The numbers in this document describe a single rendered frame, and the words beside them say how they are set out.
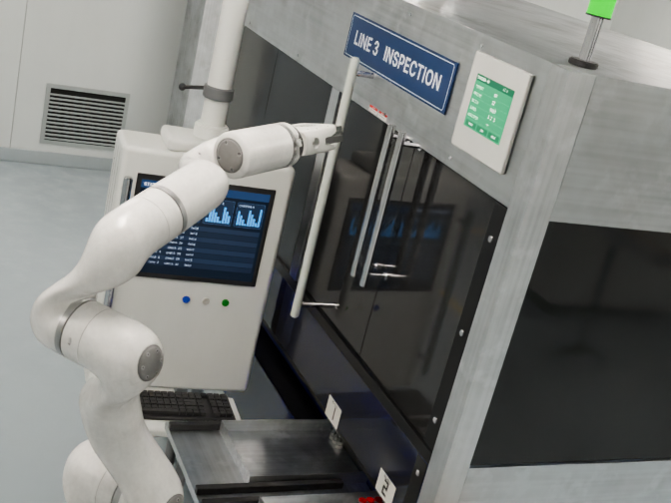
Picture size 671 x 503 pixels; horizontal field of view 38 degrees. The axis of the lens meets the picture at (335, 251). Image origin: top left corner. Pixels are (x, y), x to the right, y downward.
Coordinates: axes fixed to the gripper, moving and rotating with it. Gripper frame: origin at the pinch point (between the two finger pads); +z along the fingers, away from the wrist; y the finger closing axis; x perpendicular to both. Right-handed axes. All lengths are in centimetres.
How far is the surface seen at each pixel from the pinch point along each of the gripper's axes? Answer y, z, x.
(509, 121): -28.0, 22.1, -1.0
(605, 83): -47, 25, -8
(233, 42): 67, 48, -17
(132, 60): 425, 347, 0
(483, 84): -18.8, 29.1, -7.8
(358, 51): 36, 64, -14
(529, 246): -34.1, 18.3, 23.5
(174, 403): 83, 30, 85
